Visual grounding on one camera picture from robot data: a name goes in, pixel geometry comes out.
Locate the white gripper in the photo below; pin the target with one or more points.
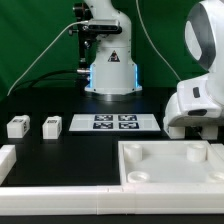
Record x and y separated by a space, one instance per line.
192 105

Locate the white square tabletop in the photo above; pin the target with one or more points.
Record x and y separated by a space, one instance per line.
166 162

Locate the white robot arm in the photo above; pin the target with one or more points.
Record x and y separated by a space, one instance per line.
113 71

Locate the white marker plate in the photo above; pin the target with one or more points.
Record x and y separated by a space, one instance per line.
113 122

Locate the white left block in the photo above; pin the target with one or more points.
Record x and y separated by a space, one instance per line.
7 160

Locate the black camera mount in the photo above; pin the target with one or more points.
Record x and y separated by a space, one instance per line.
85 39

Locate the white front rail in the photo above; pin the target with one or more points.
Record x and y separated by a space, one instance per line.
129 199

